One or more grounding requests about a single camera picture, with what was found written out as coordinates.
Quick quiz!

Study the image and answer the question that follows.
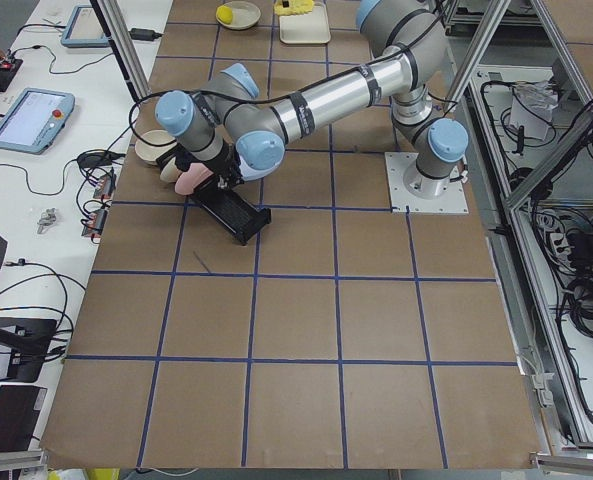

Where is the cream bowl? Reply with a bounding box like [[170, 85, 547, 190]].
[[135, 130, 176, 166]]

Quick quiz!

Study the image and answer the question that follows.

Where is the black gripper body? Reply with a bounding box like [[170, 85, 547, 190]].
[[210, 144, 244, 190]]

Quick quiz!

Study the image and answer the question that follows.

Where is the teach pendant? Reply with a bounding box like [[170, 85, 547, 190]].
[[0, 88, 76, 155], [61, 5, 109, 48]]

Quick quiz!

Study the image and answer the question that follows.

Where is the teach pendant near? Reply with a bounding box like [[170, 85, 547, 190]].
[[0, 88, 76, 155]]

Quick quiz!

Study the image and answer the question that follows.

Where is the teach pendant far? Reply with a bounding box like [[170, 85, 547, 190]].
[[61, 5, 109, 48]]

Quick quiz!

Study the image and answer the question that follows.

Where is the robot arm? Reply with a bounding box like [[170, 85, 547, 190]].
[[155, 1, 469, 196]]

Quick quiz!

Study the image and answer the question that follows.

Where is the cream plate in rack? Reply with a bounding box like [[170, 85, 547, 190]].
[[159, 161, 182, 184]]

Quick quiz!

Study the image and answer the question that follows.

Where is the black dish rack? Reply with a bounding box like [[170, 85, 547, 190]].
[[157, 145, 272, 245]]

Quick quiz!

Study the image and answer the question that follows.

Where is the pink plate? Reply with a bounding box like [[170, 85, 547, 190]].
[[174, 163, 213, 196]]

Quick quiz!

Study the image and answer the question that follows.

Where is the aluminium frame post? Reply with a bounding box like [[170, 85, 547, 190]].
[[90, 0, 150, 102]]

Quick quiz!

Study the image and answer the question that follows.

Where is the yellow bread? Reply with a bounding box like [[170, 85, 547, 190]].
[[273, 0, 315, 16]]

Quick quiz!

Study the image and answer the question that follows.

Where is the yellow lemon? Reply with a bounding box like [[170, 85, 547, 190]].
[[216, 5, 234, 25]]

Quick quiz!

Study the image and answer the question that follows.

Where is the cream plate with lemon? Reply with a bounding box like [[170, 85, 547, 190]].
[[216, 1, 261, 30]]

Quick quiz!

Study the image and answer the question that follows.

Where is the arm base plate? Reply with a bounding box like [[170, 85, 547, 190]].
[[384, 152, 469, 215]]

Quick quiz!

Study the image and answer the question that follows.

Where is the cream tray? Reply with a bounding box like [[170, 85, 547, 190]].
[[279, 1, 331, 45]]

